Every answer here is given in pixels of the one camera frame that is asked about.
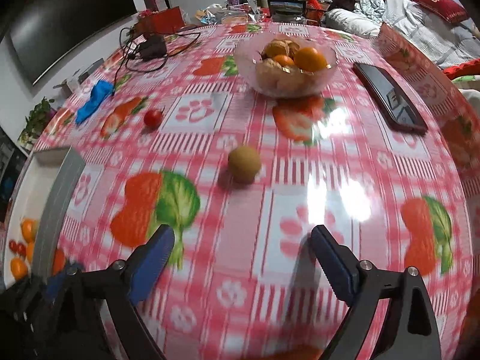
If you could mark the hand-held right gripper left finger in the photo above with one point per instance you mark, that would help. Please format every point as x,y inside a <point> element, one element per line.
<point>152,266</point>

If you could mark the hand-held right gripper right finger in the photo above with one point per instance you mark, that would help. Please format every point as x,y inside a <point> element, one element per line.
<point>333,266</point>

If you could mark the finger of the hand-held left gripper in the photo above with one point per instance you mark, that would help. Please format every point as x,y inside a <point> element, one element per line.
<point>56,285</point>

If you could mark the brown longan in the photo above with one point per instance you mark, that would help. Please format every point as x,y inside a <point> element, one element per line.
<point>243,165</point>

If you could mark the clear glass bowl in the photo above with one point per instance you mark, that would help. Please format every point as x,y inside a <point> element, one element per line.
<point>318,82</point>

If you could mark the peeled tangerine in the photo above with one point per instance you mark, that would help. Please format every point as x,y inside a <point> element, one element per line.
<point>272,73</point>
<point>276,48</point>
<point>295,47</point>

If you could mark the green potted plant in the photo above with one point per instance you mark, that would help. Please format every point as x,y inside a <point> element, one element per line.
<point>37,116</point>

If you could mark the blue cloth glove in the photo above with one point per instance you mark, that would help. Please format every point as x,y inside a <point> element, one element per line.
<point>92,101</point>

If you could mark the black smartphone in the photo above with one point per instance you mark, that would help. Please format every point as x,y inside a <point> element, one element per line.
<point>390,97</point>

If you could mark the small cardboard box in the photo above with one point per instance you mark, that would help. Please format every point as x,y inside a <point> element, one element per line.
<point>80,75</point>

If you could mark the large orange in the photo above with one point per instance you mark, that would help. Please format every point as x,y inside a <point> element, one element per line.
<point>309,59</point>

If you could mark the small tangerine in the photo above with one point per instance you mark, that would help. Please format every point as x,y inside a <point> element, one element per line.
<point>283,60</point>

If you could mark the grey quilted blanket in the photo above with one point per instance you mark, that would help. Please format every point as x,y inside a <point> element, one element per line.
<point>412,33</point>

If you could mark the stack of red gift boxes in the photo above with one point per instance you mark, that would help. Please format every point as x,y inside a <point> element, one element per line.
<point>161,20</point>

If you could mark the black television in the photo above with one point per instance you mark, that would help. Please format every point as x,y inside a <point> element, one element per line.
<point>75,18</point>

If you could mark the dark rectangular box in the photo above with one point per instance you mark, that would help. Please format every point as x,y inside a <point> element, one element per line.
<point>287,9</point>

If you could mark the pile of snack packets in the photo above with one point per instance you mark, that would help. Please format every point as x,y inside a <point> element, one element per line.
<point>221,13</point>

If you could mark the red embroidered pillow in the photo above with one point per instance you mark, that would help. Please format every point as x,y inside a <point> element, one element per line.
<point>438,3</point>

